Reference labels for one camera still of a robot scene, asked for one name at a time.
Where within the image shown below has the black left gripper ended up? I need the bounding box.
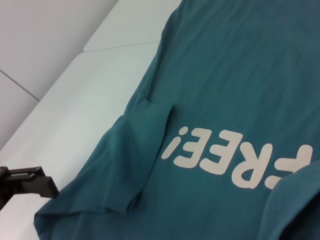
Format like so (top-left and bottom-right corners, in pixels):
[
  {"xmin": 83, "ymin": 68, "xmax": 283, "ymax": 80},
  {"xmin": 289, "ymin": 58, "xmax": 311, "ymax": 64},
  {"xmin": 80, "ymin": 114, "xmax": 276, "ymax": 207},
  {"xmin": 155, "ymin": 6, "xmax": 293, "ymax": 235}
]
[{"xmin": 0, "ymin": 166, "xmax": 60, "ymax": 211}]

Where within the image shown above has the teal FREE print t-shirt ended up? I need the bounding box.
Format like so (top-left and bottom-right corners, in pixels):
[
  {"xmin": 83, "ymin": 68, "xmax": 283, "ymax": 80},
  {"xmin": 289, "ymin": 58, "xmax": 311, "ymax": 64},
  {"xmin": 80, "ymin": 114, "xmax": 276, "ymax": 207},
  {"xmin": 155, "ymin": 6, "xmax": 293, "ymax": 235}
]
[{"xmin": 33, "ymin": 0, "xmax": 320, "ymax": 240}]

